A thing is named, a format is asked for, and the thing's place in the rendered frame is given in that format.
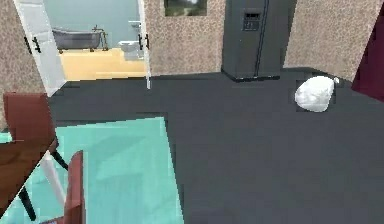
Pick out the white garbage bag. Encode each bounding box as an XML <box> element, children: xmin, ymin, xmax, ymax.
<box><xmin>294</xmin><ymin>75</ymin><xmax>341</xmax><ymax>113</ymax></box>

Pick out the white room door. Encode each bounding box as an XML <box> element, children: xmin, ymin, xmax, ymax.
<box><xmin>13</xmin><ymin>0</ymin><xmax>68</xmax><ymax>98</ymax></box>

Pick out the white toilet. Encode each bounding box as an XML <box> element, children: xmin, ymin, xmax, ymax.
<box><xmin>118</xmin><ymin>40</ymin><xmax>145</xmax><ymax>62</ymax></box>

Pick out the dark grey fridge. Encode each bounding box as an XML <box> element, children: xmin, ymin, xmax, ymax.
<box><xmin>220</xmin><ymin>0</ymin><xmax>297</xmax><ymax>83</ymax></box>

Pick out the red-brown dining chair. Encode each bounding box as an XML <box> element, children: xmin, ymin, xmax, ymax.
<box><xmin>39</xmin><ymin>149</ymin><xmax>87</xmax><ymax>224</ymax></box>
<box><xmin>2</xmin><ymin>92</ymin><xmax>70</xmax><ymax>171</ymax></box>

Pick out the grey clawfoot bathtub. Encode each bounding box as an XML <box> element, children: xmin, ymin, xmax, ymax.
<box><xmin>51</xmin><ymin>24</ymin><xmax>110</xmax><ymax>55</ymax></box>

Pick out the framed landscape picture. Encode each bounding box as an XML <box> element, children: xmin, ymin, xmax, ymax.
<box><xmin>163</xmin><ymin>0</ymin><xmax>208</xmax><ymax>18</ymax></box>

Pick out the brown wooden dining table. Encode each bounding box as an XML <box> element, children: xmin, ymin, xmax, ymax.
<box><xmin>0</xmin><ymin>137</ymin><xmax>68</xmax><ymax>222</ymax></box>

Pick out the teal rug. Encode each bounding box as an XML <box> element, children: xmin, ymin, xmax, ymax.
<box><xmin>0</xmin><ymin>116</ymin><xmax>185</xmax><ymax>224</ymax></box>

